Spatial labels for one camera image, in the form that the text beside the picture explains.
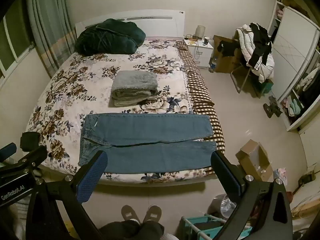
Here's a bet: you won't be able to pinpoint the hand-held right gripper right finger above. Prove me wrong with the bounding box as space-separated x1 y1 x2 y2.
211 150 293 240

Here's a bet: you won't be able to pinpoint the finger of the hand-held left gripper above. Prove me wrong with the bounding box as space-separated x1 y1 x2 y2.
10 132 48 172
0 142 17 158

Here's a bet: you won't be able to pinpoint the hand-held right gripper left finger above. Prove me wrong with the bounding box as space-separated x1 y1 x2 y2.
25 150 108 240

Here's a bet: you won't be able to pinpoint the blue denim pants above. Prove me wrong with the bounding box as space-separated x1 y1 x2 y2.
78 113 217 174

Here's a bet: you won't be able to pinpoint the open cardboard box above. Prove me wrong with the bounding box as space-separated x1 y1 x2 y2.
235 139 274 182

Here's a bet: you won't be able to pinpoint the grey slipper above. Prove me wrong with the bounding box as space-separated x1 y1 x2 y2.
121 205 142 224
142 205 162 224

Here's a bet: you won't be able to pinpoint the pink printed bag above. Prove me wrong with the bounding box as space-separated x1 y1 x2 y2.
274 167 288 183

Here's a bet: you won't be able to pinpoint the teal storage rack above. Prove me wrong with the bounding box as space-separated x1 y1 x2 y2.
181 214 253 240

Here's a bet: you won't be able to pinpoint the person's legs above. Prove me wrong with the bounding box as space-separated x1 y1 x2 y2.
99 219 165 240

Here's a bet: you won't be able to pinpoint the floral bed blanket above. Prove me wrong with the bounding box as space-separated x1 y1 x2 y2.
25 39 218 183

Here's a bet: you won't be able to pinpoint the brown checkered bed sheet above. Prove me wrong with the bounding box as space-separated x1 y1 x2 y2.
175 41 225 174

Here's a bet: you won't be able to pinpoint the teal clothing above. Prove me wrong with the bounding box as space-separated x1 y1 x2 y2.
282 97 303 116

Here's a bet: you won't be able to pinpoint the folding chair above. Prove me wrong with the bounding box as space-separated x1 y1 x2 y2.
230 62 268 94

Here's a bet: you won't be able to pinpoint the teal box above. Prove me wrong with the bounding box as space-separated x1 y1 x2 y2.
262 80 274 93

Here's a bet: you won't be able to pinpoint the window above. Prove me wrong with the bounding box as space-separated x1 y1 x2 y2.
0 12 35 78

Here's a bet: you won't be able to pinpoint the grey folded blanket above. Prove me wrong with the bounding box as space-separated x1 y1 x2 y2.
110 70 160 107

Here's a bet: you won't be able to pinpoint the pale green curtain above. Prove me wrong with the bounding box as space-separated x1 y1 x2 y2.
26 0 78 78

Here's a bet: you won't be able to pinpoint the tall brown cardboard box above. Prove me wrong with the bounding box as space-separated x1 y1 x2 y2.
212 35 244 73

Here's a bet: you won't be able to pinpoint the white nightstand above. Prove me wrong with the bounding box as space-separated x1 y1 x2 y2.
183 36 215 69

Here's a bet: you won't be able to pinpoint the black cloth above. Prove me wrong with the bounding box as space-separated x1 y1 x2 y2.
217 40 240 57

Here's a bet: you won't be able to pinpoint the dark green duvet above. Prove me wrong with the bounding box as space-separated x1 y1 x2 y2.
74 18 146 55

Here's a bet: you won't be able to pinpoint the black striped garment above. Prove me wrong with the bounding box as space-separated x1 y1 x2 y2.
247 23 273 70

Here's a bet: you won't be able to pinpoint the white wardrobe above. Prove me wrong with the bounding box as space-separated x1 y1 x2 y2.
267 0 320 132

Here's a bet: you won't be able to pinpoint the white bed headboard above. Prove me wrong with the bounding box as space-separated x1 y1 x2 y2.
75 9 187 40

